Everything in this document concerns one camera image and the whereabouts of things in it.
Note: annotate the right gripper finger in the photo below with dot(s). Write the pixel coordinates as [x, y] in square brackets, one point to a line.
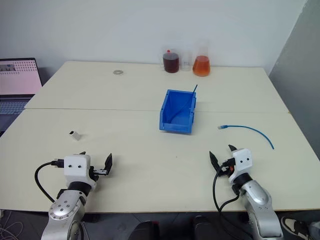
[232, 148]
[214, 161]

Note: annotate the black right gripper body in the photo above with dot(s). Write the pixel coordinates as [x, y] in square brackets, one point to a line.
[226, 167]

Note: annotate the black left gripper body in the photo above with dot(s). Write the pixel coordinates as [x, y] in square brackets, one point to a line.
[100, 172]

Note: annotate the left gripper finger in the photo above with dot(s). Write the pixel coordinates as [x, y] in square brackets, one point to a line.
[108, 163]
[82, 153]

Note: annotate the small grey connector block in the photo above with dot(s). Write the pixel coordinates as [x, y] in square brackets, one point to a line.
[77, 136]

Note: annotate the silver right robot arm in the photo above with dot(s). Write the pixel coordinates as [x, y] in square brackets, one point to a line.
[257, 197]

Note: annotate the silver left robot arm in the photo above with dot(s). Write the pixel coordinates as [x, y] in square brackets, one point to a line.
[63, 207]

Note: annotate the blue plastic storage bin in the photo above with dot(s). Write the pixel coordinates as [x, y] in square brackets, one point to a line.
[167, 125]

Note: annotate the dark rounded shape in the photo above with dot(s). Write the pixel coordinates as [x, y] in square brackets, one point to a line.
[202, 227]

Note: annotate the flask with orange liquid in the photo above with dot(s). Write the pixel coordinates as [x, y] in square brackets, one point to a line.
[201, 67]

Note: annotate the black and white sneaker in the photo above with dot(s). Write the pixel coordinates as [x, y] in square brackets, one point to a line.
[293, 226]

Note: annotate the empty clear glass beaker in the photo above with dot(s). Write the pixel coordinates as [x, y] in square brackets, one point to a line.
[186, 62]

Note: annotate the grey laptop with pink screen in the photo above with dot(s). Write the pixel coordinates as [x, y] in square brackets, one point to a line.
[17, 77]

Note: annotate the beaker with dark red liquid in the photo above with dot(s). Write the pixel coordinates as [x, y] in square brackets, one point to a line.
[171, 63]

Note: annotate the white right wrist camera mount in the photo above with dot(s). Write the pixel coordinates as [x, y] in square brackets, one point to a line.
[242, 162]

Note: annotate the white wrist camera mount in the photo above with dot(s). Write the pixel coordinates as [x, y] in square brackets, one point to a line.
[75, 172]
[242, 162]

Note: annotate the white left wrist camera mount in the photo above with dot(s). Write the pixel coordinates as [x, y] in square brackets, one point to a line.
[75, 172]

